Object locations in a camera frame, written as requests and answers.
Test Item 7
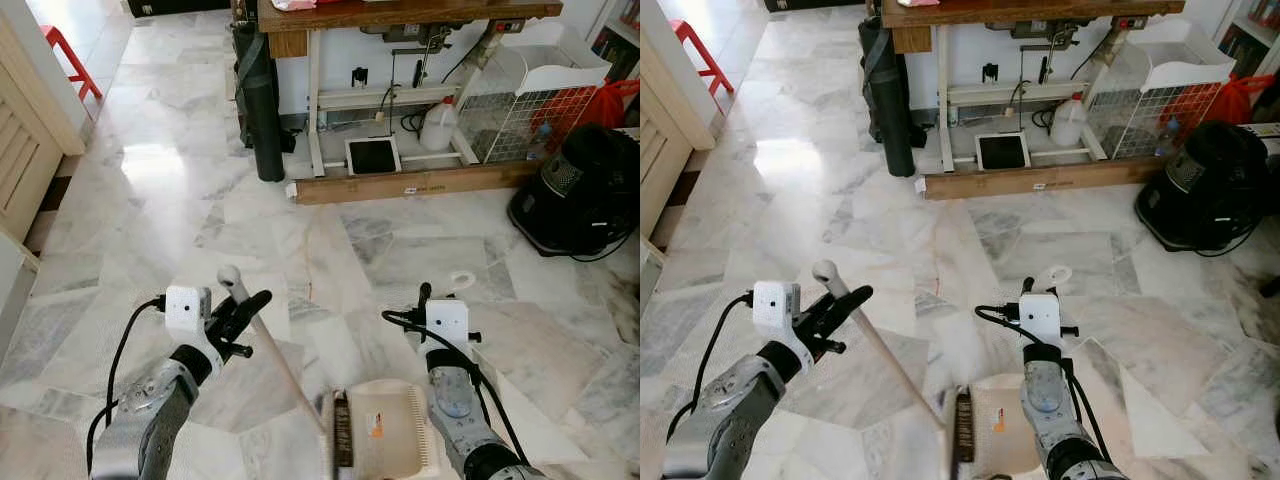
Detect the wooden handle broom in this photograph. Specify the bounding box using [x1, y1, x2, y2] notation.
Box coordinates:
[811, 259, 977, 467]
[216, 264, 354, 471]

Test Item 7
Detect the cream long-handled dustpan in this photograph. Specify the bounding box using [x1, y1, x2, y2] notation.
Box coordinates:
[320, 269, 477, 480]
[944, 264, 1074, 478]

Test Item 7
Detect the brown wooden plank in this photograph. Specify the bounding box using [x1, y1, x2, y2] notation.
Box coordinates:
[291, 159, 547, 207]
[919, 154, 1172, 202]

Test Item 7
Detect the black white-framed scale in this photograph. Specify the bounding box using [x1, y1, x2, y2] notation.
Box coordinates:
[344, 136, 404, 178]
[974, 131, 1032, 173]

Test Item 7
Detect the white plastic jug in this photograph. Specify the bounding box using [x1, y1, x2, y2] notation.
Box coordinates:
[1049, 91, 1090, 149]
[419, 96, 460, 154]

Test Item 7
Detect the black round appliance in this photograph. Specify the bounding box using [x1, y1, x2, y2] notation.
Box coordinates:
[506, 122, 641, 261]
[1134, 119, 1280, 255]

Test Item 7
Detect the black rolled bag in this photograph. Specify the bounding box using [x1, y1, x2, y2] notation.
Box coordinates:
[857, 14, 918, 179]
[231, 18, 288, 184]

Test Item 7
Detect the slatted wooden door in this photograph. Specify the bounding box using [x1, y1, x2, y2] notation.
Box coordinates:
[0, 8, 87, 246]
[640, 28, 703, 246]

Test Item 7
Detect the red bag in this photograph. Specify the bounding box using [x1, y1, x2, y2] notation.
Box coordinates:
[1214, 71, 1280, 127]
[579, 77, 641, 130]

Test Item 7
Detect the red plastic stool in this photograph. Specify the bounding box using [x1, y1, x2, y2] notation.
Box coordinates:
[39, 24, 104, 102]
[671, 19, 736, 94]

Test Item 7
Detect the brown wooden table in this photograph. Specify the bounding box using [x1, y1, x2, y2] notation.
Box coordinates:
[881, 0, 1187, 54]
[257, 0, 564, 59]

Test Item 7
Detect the white bookshelf with books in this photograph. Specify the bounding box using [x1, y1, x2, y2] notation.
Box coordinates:
[1214, 0, 1280, 78]
[589, 0, 641, 63]

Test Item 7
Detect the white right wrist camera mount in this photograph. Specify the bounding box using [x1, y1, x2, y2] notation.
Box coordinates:
[1019, 292, 1064, 349]
[424, 299, 472, 347]

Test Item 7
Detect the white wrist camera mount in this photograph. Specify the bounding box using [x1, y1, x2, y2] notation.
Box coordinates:
[164, 285, 214, 347]
[1019, 292, 1064, 349]
[424, 299, 472, 347]
[751, 280, 802, 343]

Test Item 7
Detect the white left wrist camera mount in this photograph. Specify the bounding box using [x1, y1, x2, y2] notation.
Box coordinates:
[164, 285, 214, 347]
[751, 280, 802, 343]

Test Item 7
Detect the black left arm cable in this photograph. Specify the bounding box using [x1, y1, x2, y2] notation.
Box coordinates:
[664, 291, 754, 443]
[85, 294, 169, 477]

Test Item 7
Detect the white metal frame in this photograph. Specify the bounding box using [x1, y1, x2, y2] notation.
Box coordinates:
[304, 28, 483, 180]
[935, 24, 1109, 175]

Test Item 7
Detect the white wire cage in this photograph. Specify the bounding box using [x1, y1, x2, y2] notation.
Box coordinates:
[457, 24, 614, 167]
[1087, 19, 1238, 162]

